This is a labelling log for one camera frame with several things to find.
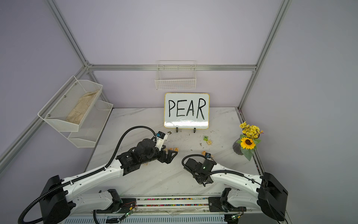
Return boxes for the white mesh shelf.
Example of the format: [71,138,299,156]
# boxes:
[38,76,103,132]
[68,100,113,148]

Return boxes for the yellow flower bouquet pot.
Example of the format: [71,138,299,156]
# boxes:
[233,121,264,161]

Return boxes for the white PEAR whiteboard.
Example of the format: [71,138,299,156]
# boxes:
[164,92,210,130]

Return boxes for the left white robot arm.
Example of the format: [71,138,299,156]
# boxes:
[18,126,178,224]

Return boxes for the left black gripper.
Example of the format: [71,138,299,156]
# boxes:
[141,145,178,165]

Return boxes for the white wire wall basket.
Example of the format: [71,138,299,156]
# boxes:
[155,60,197,91]

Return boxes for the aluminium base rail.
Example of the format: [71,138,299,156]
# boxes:
[54,194,287,217]

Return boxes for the beige cloth in shelf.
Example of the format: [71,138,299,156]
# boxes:
[66,90,99,125]

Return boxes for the white mesh lower shelf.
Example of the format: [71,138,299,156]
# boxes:
[68,100,113,148]

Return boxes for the white mesh upper shelf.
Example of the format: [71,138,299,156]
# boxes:
[38,76,103,132]

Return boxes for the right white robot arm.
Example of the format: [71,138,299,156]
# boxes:
[181,154,288,222]

